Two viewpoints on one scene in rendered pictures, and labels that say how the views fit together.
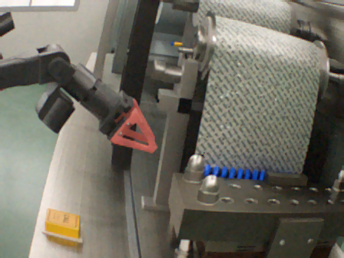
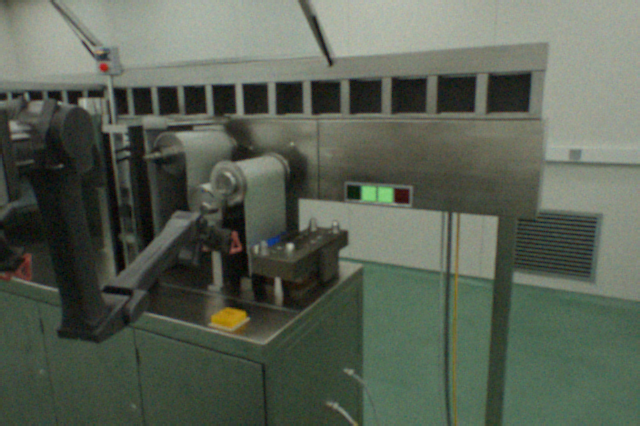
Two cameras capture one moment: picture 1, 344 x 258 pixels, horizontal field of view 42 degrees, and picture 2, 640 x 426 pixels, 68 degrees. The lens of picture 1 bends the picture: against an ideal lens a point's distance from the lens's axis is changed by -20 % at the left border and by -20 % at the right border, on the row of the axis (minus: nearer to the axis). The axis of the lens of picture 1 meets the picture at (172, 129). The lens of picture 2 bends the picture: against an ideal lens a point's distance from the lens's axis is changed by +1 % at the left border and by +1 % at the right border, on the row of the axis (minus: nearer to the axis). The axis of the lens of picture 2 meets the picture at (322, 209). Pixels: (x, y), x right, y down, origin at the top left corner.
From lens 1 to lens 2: 103 cm
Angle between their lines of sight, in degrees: 52
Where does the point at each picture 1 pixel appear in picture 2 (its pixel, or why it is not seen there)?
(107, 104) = (219, 235)
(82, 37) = not seen: outside the picture
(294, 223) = (328, 249)
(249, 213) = (310, 253)
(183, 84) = (222, 212)
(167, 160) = (222, 256)
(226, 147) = (257, 233)
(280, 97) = (271, 196)
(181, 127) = not seen: hidden behind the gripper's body
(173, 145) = not seen: hidden behind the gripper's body
